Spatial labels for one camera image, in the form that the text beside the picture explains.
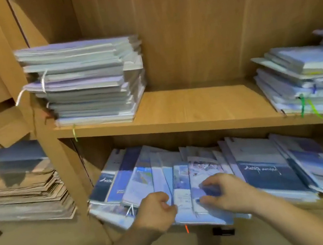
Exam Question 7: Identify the person's right forearm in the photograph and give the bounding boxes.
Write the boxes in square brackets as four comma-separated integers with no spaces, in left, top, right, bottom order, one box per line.
[247,180,323,245]

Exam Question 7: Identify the stack of flat wrapped packets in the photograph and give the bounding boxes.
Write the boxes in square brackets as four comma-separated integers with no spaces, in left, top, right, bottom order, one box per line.
[0,134,79,231]

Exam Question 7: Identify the person's right hand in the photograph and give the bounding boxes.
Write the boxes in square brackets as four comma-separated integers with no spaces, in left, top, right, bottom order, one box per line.
[195,167,263,221]

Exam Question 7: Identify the pile of small notebooks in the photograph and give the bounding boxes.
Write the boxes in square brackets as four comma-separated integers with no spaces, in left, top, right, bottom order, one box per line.
[247,21,323,130]

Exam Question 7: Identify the row of patterned notebooks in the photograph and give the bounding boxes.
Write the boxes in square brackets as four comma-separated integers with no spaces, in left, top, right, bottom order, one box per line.
[79,114,323,245]

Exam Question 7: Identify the person's left hand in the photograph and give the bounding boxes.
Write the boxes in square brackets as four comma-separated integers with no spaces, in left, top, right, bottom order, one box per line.
[127,188,182,237]

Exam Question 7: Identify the wooden shelf unit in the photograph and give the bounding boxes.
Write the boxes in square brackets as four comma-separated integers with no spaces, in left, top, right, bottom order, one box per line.
[0,0,323,245]

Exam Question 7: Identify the stack of large blue notebooks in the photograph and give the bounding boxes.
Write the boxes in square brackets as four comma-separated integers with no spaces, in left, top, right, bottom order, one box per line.
[12,29,154,139]

